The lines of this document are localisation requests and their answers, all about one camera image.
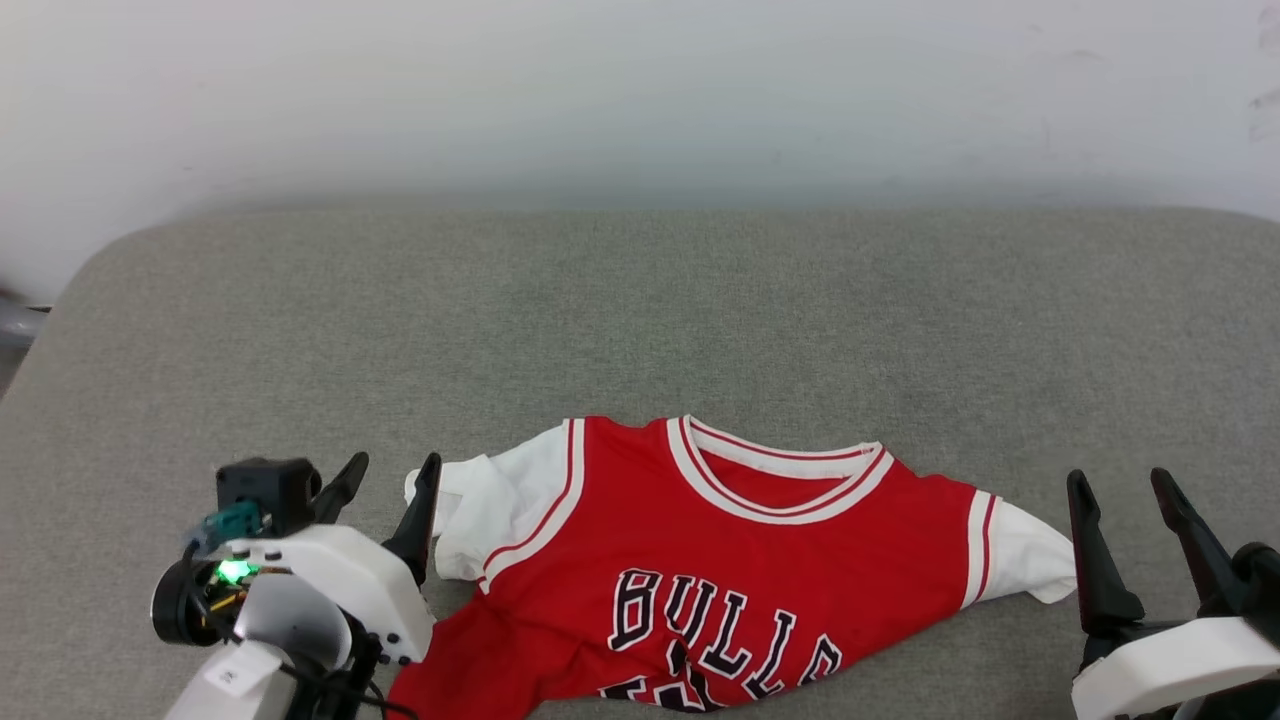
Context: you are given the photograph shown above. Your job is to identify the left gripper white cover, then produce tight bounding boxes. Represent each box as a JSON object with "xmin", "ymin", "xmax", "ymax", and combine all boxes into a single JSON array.
[{"xmin": 152, "ymin": 452, "xmax": 443, "ymax": 720}]

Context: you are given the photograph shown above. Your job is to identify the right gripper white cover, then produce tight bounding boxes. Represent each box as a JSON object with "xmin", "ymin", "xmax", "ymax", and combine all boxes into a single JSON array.
[{"xmin": 1066, "ymin": 467, "xmax": 1280, "ymax": 720}]

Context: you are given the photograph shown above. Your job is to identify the teal plug camera cable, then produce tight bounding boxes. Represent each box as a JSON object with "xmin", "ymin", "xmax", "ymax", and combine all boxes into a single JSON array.
[{"xmin": 183, "ymin": 500, "xmax": 267, "ymax": 641}]

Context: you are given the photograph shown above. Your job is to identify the thin black cable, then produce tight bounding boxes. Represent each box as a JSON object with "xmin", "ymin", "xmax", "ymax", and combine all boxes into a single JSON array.
[{"xmin": 280, "ymin": 655, "xmax": 421, "ymax": 720}]

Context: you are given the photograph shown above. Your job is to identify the grey fabric sofa cushion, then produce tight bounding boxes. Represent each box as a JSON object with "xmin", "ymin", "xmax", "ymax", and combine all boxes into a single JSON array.
[{"xmin": 0, "ymin": 207, "xmax": 1280, "ymax": 720}]

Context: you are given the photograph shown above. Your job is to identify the grey metal pipe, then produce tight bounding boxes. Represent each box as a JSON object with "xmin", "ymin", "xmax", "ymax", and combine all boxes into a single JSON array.
[{"xmin": 0, "ymin": 293, "xmax": 51, "ymax": 351}]

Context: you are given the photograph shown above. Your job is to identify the red white basketball jersey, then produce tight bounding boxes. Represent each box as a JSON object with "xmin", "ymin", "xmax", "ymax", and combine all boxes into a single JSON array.
[{"xmin": 388, "ymin": 415, "xmax": 1079, "ymax": 720}]

